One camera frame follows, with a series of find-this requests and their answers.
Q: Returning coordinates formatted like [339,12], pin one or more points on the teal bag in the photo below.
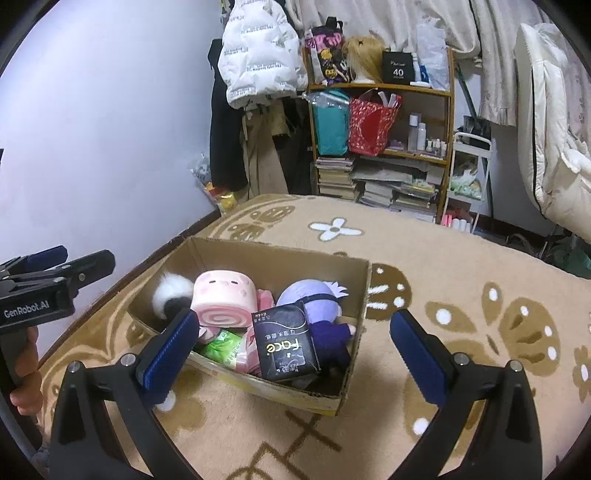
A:
[330,124]

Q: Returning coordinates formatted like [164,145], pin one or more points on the pink roll cake plush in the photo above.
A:
[221,295]

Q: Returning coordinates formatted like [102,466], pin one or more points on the purple-haired plush doll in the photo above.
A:
[300,295]

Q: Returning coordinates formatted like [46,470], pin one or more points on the stack of books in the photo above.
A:
[383,184]

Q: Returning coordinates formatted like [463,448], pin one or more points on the black and pink printed bag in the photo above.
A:
[325,50]

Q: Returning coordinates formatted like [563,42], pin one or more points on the black box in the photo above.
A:
[397,67]

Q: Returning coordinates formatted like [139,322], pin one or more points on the dark hanging clothes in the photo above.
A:
[226,138]

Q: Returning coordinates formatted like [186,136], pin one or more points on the red patterned bag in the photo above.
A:
[369,124]

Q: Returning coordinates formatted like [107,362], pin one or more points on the black tissue pack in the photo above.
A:
[284,341]

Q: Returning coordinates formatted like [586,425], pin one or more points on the wooden shelf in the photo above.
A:
[427,92]

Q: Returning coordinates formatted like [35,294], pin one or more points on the person's left hand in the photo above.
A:
[30,369]

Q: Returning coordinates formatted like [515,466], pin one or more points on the white trolley cart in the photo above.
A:
[466,184]

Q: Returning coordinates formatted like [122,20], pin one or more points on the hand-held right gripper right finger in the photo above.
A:
[415,355]

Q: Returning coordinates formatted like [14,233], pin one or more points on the plastic bag of toys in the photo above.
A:
[214,184]

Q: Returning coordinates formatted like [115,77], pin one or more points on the green packet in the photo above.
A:
[221,346]

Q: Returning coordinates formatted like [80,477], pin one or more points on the blonde wig on mannequin head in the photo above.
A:
[362,55]

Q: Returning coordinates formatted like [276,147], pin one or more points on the tan hanging garment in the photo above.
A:
[265,152]

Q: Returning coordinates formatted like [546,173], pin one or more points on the pink tissue pack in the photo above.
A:
[247,360]

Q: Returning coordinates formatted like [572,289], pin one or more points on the dark green bag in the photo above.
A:
[575,261]

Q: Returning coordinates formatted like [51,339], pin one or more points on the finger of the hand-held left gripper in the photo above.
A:
[48,258]
[90,267]

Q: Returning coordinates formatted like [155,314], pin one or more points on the white plastic bag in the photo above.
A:
[434,55]

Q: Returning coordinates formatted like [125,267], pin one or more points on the printed cardboard box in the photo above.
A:
[286,267]

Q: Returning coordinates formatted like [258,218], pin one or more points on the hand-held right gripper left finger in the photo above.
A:
[171,355]

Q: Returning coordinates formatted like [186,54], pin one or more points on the white puffer jacket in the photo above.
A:
[258,55]

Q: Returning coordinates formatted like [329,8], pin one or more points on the white and black fluffy plush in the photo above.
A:
[171,290]

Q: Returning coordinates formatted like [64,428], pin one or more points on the beige patterned rug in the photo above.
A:
[461,277]

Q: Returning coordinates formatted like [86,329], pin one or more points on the white quilt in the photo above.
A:
[554,138]

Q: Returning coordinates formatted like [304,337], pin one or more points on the pale patterned curtain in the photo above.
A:
[489,46]

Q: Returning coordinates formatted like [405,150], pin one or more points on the white bottle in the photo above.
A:
[421,138]

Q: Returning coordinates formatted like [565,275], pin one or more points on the clear tall bottle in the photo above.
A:
[413,134]

